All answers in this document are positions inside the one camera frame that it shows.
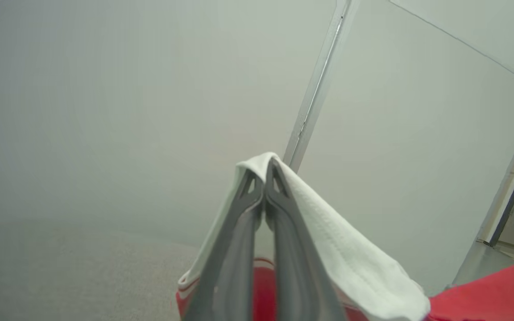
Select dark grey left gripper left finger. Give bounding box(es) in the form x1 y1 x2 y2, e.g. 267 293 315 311
180 169 266 321

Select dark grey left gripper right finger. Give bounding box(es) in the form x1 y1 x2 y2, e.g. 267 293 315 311
265 158 348 321

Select red striped jersey number 23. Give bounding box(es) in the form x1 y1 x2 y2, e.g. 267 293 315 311
176 152 514 321

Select white door frame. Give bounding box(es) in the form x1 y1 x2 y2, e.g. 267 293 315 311
478 87 514 248

